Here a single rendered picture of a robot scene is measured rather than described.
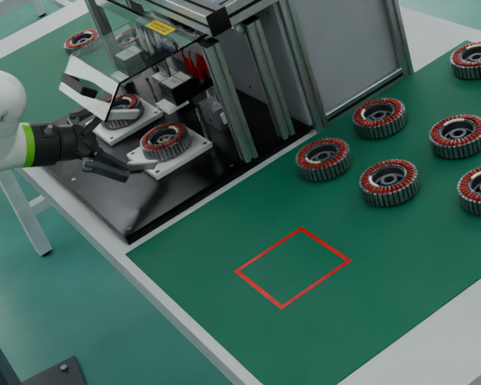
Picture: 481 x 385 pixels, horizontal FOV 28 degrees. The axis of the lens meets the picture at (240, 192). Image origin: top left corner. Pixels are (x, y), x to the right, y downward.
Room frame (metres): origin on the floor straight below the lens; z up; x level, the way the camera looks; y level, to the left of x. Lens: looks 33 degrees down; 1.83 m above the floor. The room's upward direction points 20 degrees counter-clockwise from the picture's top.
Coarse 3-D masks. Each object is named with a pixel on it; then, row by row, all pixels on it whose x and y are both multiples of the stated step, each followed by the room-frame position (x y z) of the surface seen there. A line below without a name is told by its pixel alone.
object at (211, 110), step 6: (204, 102) 1.96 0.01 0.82; (210, 102) 1.95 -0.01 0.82; (216, 102) 1.94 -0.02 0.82; (204, 108) 1.95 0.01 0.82; (210, 108) 1.92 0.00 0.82; (216, 108) 1.91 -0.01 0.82; (204, 114) 1.96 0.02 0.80; (210, 114) 1.93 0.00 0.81; (216, 114) 1.90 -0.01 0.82; (210, 120) 1.94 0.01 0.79; (216, 120) 1.91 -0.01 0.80; (216, 126) 1.92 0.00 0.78; (222, 126) 1.90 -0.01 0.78; (228, 126) 1.91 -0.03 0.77
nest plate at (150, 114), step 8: (144, 104) 2.15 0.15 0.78; (144, 112) 2.10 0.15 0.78; (152, 112) 2.09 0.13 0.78; (160, 112) 2.07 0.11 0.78; (136, 120) 2.08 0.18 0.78; (144, 120) 2.06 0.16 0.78; (152, 120) 2.06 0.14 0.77; (96, 128) 2.11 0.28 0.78; (104, 128) 2.10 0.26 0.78; (120, 128) 2.07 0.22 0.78; (128, 128) 2.05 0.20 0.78; (136, 128) 2.05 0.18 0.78; (104, 136) 2.06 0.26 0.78; (112, 136) 2.04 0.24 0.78; (120, 136) 2.03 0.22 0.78; (112, 144) 2.02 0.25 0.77
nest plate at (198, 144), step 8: (192, 136) 1.91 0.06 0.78; (200, 136) 1.89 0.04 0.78; (192, 144) 1.87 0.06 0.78; (200, 144) 1.86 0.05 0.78; (208, 144) 1.85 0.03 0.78; (136, 152) 1.93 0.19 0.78; (184, 152) 1.85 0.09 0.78; (192, 152) 1.84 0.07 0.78; (200, 152) 1.84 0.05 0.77; (136, 160) 1.89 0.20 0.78; (168, 160) 1.84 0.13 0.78; (176, 160) 1.83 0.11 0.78; (184, 160) 1.82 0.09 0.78; (160, 168) 1.82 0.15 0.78; (168, 168) 1.81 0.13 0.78; (176, 168) 1.81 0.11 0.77; (160, 176) 1.80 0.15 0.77
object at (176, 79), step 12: (180, 72) 1.95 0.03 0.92; (168, 84) 1.91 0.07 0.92; (180, 84) 1.89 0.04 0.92; (192, 84) 1.90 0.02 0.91; (204, 84) 1.90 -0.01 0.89; (168, 96) 1.91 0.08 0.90; (180, 96) 1.88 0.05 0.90; (192, 96) 1.89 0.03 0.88; (216, 96) 1.92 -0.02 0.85; (168, 108) 1.88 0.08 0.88
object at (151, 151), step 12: (156, 132) 1.92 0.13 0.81; (168, 132) 1.92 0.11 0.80; (180, 132) 1.88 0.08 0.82; (144, 144) 1.88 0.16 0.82; (156, 144) 1.87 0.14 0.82; (168, 144) 1.84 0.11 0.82; (180, 144) 1.85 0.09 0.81; (144, 156) 1.88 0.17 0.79; (156, 156) 1.84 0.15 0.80; (168, 156) 1.84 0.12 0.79
